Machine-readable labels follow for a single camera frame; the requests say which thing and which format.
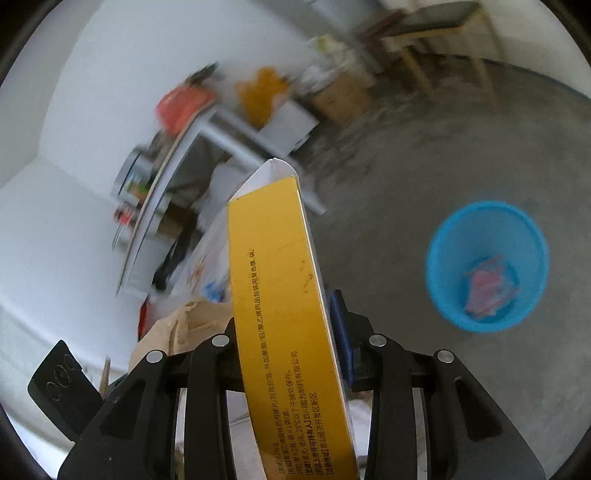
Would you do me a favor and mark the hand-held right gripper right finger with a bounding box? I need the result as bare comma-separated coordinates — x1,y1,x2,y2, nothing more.
329,290,546,480

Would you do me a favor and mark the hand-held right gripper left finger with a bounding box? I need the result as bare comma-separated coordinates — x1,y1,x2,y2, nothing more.
56,318,252,480

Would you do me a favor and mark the yellow cardboard box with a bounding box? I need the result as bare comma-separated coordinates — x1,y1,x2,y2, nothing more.
227,158,360,480

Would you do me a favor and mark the blue plastic trash bin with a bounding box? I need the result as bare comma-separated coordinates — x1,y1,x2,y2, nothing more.
425,201,550,333

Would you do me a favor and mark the brown paper bag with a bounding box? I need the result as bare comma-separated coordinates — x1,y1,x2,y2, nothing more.
129,299,236,372

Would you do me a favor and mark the dark cloth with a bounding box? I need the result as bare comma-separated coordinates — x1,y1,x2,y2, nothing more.
151,228,197,294

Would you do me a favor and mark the red packet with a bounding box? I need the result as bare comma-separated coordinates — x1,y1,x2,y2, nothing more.
464,256,520,321

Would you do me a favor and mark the silver container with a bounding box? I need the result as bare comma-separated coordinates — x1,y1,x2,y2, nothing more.
110,147,155,201

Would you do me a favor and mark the white desk with wooden edge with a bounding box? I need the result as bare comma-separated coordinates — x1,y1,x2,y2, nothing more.
113,108,326,296

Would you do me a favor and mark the yellow plush toy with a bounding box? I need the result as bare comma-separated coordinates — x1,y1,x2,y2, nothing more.
235,67,295,131

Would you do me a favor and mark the red bag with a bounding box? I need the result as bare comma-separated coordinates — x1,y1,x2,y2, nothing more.
154,85,219,136

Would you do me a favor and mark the wooden stool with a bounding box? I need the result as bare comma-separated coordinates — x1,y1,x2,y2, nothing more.
379,0,498,102

